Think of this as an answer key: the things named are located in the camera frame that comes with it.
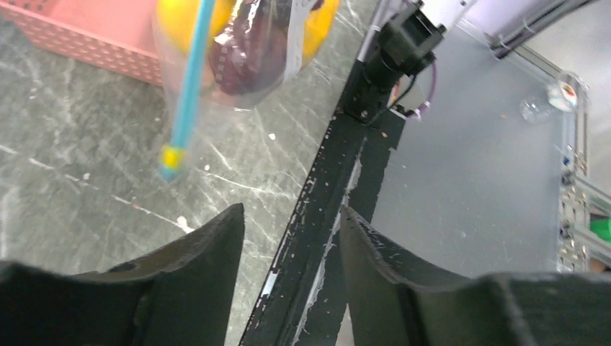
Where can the clear tape roll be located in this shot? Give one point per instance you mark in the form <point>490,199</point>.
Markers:
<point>568,93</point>

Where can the clear zip top bag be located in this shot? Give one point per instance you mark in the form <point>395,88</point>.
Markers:
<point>193,97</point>

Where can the yellow mango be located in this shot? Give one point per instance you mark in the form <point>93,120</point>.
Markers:
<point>317,28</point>

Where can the dark red round fruit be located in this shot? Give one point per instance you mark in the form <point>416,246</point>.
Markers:
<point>250,53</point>

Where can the aluminium frame rail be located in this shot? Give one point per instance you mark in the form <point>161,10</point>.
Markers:
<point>556,36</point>

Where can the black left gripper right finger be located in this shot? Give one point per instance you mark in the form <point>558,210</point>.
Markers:
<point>397,298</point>

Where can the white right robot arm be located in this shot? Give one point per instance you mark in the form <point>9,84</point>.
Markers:
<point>401,39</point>

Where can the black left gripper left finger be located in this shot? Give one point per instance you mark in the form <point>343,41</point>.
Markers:
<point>179,294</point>

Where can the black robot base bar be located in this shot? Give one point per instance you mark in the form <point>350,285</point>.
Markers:
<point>302,301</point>

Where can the yellow fruit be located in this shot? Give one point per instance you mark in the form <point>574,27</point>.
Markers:
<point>177,20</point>

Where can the pink plastic basket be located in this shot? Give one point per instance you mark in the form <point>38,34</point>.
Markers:
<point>114,35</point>

